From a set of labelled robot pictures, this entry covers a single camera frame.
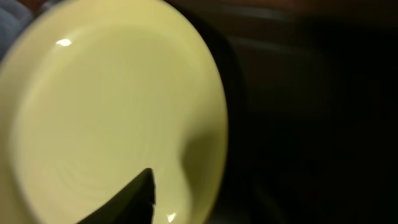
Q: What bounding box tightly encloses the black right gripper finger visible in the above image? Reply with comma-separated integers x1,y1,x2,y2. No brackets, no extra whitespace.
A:
78,168,155,224

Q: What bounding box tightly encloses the yellow plate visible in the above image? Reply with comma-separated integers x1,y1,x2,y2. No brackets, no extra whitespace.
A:
1,0,228,223

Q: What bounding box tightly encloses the light blue bowl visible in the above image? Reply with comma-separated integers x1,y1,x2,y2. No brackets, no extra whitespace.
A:
0,0,60,60

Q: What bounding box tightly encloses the dark brown tray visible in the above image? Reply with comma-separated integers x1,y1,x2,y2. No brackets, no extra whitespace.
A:
172,0,397,223

